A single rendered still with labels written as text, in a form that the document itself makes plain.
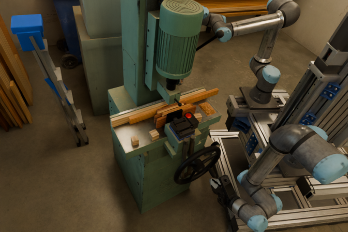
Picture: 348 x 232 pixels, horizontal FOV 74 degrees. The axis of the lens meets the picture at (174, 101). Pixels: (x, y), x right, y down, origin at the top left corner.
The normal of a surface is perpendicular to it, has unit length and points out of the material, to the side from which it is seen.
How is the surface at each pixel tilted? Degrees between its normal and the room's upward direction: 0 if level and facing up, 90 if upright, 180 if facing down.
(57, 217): 0
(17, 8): 90
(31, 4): 90
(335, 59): 90
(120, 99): 0
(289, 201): 0
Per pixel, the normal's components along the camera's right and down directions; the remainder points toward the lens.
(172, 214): 0.12, -0.71
